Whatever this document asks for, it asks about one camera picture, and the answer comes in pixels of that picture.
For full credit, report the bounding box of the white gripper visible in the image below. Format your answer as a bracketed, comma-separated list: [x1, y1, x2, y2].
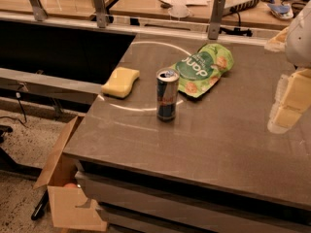
[264, 1, 311, 134]

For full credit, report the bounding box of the red bull can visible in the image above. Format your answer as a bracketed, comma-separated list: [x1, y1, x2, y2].
[156, 68, 179, 121]

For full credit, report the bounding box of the yellow sponge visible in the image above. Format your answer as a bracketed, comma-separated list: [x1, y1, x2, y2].
[101, 67, 140, 98]

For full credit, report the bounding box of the blue white object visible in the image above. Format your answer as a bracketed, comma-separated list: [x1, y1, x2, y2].
[268, 4, 294, 19]

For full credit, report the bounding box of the black mesh cup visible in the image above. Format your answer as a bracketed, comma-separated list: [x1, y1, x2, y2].
[291, 2, 307, 17]

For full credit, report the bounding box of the grey power strip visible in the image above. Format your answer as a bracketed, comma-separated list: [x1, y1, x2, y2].
[223, 0, 260, 16]

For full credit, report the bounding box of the green snack bag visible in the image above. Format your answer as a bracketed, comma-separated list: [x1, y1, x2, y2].
[172, 44, 234, 98]

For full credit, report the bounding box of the white face mask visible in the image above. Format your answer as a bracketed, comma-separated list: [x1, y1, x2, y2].
[168, 4, 192, 18]

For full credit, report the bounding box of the grey drawer front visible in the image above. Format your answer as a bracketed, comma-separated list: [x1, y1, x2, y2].
[75, 171, 311, 233]

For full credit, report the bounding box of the orange ball in box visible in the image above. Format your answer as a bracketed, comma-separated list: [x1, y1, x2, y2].
[63, 183, 78, 188]

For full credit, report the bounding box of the cardboard box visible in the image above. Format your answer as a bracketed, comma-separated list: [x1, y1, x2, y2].
[33, 116, 107, 233]

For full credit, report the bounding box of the black cable on desk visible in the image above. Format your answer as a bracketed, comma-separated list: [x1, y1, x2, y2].
[219, 7, 254, 38]

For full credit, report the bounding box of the metal bracket right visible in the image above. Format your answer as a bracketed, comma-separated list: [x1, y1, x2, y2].
[208, 0, 225, 40]

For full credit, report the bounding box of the metal bracket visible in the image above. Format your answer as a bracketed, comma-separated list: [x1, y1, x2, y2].
[93, 0, 108, 28]
[208, 0, 225, 40]
[29, 0, 48, 21]

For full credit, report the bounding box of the metal bracket middle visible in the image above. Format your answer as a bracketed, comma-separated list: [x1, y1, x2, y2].
[93, 0, 108, 28]

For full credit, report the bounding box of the metal bracket left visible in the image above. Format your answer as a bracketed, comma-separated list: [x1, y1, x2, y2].
[29, 0, 48, 21]

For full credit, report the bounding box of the black floor cable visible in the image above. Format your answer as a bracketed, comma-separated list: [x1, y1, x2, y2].
[0, 91, 29, 128]

